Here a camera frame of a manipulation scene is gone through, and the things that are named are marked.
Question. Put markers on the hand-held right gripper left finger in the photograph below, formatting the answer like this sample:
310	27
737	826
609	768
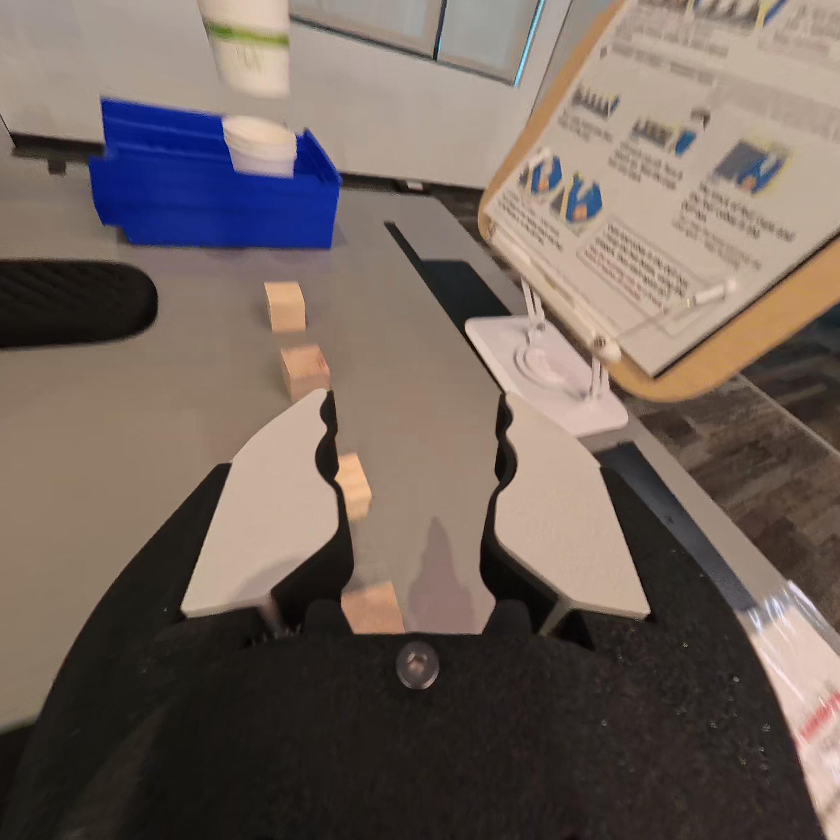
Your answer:
269	525

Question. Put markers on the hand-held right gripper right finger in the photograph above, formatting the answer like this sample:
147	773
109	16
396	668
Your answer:
564	531

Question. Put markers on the wooden cube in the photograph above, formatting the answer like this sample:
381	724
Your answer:
305	374
354	485
371	610
285	308

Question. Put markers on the blue plastic bin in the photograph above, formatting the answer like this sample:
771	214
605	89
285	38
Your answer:
170	203

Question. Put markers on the wooden document stand white base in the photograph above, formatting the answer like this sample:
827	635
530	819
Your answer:
499	354

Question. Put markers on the laminated paper sheet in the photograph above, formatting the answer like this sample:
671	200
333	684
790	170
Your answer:
807	689

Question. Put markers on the black padded armrest mat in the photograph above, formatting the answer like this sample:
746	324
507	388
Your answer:
72	302

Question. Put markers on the printed instruction sheet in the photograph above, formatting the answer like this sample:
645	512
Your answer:
656	197

